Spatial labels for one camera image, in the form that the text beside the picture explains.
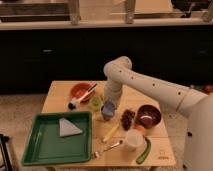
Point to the grey-blue gripper body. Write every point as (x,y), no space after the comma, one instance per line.
(108,110)

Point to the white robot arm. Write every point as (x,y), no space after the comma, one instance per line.
(196,106)

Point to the white metal cup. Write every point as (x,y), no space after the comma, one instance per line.
(133,139)

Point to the grey triangular sponge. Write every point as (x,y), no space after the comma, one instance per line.
(67,128)

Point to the dark grape bunch toy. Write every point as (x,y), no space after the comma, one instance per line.
(127,118)

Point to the orange bowl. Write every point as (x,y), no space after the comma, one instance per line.
(80,89)

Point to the orange carrot toy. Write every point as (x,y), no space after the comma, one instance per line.
(140,128)

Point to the dark purple bowl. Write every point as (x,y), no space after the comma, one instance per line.
(148,116)

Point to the silver metal fork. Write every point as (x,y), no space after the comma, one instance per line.
(98,153)

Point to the green cucumber toy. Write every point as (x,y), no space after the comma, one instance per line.
(141,158)

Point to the green plastic tray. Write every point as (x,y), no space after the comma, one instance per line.
(45,146)

